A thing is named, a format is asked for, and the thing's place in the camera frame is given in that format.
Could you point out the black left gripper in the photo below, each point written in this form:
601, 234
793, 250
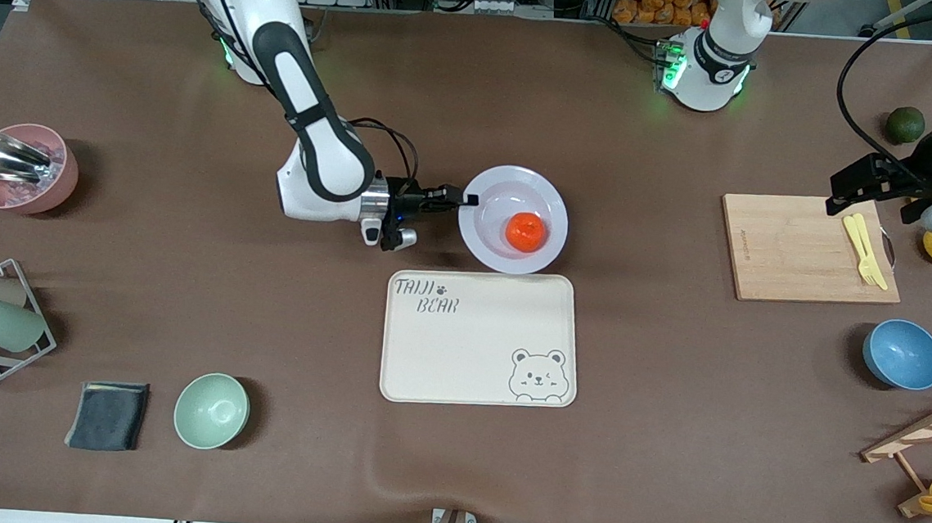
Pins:
911, 178

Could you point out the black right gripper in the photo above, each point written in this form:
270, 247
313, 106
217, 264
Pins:
403, 200

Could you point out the pale lilac round plate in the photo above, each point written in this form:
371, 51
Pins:
484, 242

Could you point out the orange fruit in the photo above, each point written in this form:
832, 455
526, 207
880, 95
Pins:
526, 233

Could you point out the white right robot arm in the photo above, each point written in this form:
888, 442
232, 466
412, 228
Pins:
318, 144

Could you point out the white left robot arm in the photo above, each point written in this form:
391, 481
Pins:
709, 69

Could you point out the yellow plastic knife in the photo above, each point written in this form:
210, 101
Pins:
852, 231

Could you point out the dark green avocado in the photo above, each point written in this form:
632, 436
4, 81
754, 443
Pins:
906, 125

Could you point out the wooden cutting board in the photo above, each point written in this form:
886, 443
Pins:
770, 250

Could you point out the cream bear print tray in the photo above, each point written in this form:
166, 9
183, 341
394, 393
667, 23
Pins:
476, 352

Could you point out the blue bowl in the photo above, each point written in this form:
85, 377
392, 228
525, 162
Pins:
904, 354

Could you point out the wooden peg rack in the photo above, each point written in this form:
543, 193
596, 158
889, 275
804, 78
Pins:
913, 432

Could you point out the pile of orange fruits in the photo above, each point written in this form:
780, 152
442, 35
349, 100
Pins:
656, 4

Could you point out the mint green bowl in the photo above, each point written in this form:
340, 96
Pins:
211, 410

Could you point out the folded dark grey cloth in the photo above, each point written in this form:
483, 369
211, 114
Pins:
107, 415

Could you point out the pink bowl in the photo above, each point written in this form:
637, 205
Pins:
19, 199

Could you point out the clear plastic ice cubes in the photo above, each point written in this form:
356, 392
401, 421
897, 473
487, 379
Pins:
7, 190

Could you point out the shiny metal scoop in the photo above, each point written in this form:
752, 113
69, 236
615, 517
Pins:
6, 155

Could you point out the green cup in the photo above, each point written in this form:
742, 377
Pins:
2, 324

